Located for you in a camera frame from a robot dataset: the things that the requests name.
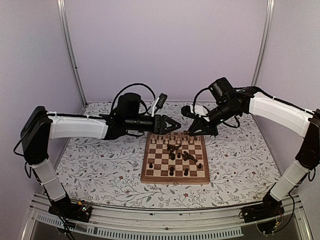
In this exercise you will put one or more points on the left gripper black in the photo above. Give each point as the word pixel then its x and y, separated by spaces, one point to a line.
pixel 159 126

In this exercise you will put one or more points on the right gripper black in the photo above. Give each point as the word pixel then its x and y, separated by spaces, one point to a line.
pixel 207 130

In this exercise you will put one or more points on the wooden chess board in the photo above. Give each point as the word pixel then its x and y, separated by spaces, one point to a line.
pixel 158 155

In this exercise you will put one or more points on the dark piece placed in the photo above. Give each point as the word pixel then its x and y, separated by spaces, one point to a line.
pixel 171 171

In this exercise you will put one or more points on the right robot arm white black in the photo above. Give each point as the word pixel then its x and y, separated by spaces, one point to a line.
pixel 282 142

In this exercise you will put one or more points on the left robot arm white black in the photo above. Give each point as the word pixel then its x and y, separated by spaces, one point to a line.
pixel 43 126

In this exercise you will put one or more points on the row of white pieces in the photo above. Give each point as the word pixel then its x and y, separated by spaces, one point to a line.
pixel 174 138

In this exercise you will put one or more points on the pile of dark pieces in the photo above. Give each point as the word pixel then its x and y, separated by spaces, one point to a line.
pixel 173 153

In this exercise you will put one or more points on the floral patterned table mat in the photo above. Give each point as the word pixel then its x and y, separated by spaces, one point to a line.
pixel 240 166

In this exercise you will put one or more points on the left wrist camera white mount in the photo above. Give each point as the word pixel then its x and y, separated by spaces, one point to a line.
pixel 158 103

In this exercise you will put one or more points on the right aluminium frame post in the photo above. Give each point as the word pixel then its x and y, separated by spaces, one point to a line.
pixel 264 41

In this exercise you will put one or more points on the aluminium frame post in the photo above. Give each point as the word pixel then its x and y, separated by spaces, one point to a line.
pixel 61 6
pixel 264 41

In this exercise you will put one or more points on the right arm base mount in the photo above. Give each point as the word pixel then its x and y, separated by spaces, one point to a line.
pixel 267 209

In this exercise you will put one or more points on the front aluminium rail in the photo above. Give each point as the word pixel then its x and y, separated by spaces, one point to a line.
pixel 127 223

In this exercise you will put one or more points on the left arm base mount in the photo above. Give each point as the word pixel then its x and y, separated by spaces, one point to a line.
pixel 65 208

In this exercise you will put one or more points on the left aluminium frame post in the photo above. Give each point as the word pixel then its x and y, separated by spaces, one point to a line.
pixel 61 6

